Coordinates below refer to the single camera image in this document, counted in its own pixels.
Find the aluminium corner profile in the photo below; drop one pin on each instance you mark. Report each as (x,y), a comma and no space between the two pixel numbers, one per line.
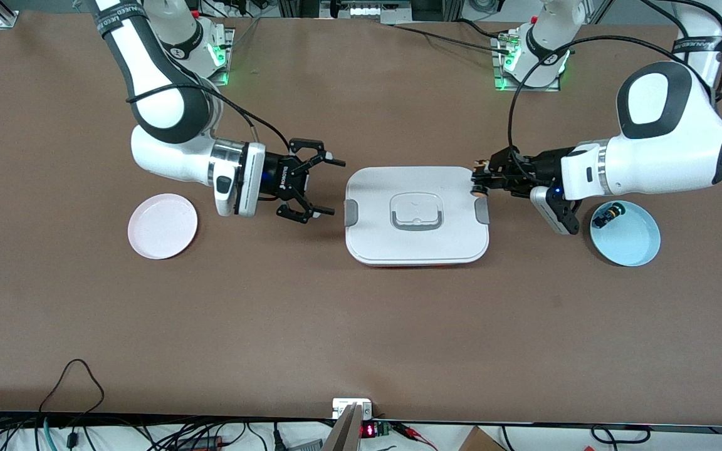
(7,15)

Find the white power strip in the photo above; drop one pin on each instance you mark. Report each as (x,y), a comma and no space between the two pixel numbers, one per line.
(373,11)

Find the brown cardboard piece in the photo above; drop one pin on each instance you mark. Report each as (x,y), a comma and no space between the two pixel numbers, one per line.
(480,441)

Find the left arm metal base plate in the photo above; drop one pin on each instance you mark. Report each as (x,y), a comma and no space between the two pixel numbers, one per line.
(500,88)

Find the red and black connector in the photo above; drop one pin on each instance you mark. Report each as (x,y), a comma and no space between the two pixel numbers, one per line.
(201,442)

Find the small grey box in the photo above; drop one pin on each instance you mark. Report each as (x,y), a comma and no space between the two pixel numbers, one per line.
(308,446)

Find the red clip leads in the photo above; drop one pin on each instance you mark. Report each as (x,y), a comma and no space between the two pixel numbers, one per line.
(411,430)

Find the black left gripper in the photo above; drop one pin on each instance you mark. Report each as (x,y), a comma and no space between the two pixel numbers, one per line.
(543,166)

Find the grey aluminium bar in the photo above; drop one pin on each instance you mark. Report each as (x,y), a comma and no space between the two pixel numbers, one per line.
(345,435)

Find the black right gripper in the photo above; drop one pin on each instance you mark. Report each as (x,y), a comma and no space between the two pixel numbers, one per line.
(279,178)

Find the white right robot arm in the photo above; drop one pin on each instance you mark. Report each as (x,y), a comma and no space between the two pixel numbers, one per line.
(160,113)

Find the small silver camera bracket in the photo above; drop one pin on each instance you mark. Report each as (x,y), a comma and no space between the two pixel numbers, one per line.
(339,404)

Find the white lidded lunch box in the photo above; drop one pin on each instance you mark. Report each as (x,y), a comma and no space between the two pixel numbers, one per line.
(417,244)

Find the orange push button switch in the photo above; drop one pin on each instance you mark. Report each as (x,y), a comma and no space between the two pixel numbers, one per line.
(480,165)

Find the red LED display module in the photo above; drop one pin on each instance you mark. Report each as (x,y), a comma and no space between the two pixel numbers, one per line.
(368,430)

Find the small black blue part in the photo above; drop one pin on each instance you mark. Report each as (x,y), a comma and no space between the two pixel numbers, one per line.
(605,217)

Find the light blue round plate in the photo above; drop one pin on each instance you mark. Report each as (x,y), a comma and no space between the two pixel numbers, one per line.
(630,241)

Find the pink round plate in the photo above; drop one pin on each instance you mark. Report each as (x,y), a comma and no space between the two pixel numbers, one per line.
(163,228)

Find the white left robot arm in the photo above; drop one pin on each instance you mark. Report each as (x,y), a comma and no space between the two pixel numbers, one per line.
(662,156)

